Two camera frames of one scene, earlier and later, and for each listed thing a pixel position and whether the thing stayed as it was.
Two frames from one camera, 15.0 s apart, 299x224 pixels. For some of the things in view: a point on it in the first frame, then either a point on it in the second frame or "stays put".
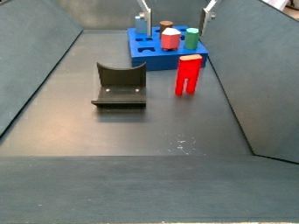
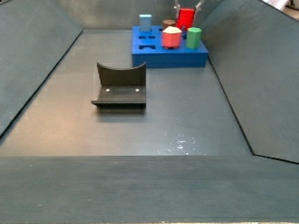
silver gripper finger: [201, 17] → [197, 5]
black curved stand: [123, 87] stays put
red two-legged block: [188, 73] → [185, 16]
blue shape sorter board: [147, 52] stays put
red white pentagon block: [171, 38] stays put
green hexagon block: [191, 35] stays put
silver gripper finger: [149, 17] → [176, 8]
